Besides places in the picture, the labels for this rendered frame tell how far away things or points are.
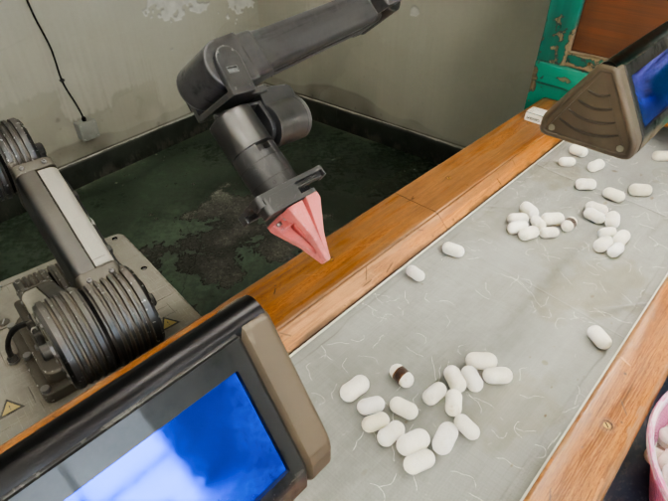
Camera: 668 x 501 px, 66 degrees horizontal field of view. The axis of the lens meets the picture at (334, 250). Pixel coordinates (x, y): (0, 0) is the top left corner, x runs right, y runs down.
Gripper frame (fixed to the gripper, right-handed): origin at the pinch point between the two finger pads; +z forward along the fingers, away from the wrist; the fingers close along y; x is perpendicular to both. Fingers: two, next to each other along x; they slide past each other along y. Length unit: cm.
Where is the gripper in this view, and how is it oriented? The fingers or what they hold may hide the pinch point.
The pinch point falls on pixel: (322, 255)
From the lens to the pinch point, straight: 60.4
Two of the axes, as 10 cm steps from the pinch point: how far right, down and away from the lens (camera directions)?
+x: -4.6, 3.3, 8.2
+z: 5.6, 8.3, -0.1
